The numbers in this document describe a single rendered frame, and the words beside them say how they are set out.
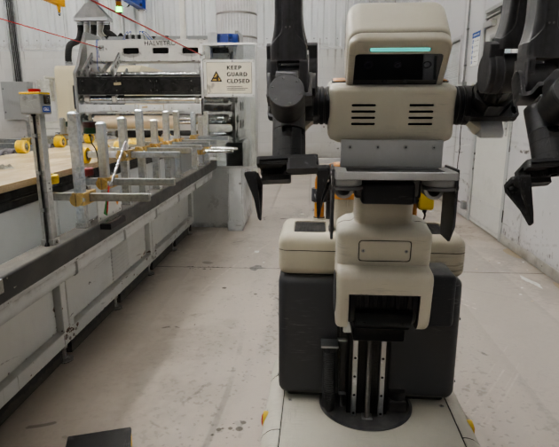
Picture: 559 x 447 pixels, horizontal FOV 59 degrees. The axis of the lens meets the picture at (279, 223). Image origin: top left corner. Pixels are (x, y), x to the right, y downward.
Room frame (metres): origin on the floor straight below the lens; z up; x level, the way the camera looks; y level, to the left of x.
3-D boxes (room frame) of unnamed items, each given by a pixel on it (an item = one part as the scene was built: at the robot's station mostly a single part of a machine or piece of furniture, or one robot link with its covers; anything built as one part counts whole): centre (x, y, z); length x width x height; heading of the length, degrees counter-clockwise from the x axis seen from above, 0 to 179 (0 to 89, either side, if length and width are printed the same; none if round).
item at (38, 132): (1.69, 0.81, 0.93); 0.05 x 0.05 x 0.45; 87
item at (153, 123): (2.95, 0.73, 0.87); 0.04 x 0.04 x 0.48; 87
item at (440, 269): (1.20, -0.31, 0.68); 0.28 x 0.27 x 0.25; 86
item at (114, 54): (5.12, 1.15, 0.95); 1.65 x 0.70 x 1.90; 87
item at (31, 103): (1.69, 0.81, 1.18); 0.07 x 0.07 x 0.08; 87
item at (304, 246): (1.46, -0.27, 0.59); 0.55 x 0.34 x 0.83; 86
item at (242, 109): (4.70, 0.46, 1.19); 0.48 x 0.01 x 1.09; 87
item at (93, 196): (1.99, 0.74, 0.82); 0.43 x 0.03 x 0.04; 87
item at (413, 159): (1.08, -0.24, 0.99); 0.28 x 0.16 x 0.22; 86
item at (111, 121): (4.83, 1.17, 1.05); 1.43 x 0.12 x 0.12; 87
